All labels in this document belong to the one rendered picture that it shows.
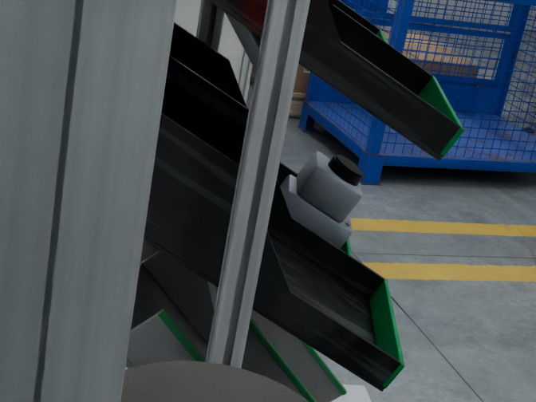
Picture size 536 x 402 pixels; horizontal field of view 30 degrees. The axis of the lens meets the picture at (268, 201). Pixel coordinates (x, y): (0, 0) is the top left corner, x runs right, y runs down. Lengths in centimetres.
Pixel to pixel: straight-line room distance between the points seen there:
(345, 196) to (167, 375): 62
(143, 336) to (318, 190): 22
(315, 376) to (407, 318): 258
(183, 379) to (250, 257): 40
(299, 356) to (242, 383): 77
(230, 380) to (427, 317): 340
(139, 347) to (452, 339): 287
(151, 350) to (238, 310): 8
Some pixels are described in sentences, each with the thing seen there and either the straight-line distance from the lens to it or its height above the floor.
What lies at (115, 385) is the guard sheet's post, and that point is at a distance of 15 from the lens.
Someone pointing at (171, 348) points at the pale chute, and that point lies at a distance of 65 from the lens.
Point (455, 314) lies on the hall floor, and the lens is 367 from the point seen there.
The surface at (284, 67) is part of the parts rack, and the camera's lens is 55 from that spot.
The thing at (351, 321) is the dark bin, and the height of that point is 120.
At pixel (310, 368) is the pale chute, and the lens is 97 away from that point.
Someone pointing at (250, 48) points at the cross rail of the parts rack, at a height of 138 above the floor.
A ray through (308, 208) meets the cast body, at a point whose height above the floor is 123.
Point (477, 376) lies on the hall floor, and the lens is 330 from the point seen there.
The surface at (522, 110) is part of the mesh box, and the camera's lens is 510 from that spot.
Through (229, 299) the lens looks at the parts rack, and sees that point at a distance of 60.
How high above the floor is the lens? 151
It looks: 20 degrees down
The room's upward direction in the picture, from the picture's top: 11 degrees clockwise
